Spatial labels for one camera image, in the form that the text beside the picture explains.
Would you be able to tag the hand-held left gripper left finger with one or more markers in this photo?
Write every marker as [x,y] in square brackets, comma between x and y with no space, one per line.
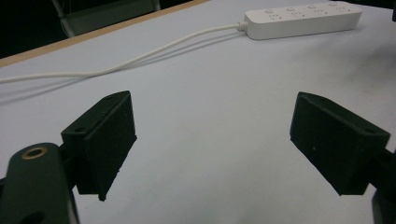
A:
[102,140]

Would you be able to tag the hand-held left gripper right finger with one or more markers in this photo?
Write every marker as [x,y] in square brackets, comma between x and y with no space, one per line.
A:
[333,143]

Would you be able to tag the grey metal stand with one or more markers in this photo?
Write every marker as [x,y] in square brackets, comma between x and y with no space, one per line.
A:
[106,14]

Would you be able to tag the white power strip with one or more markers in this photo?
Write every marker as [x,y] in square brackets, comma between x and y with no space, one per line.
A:
[303,20]

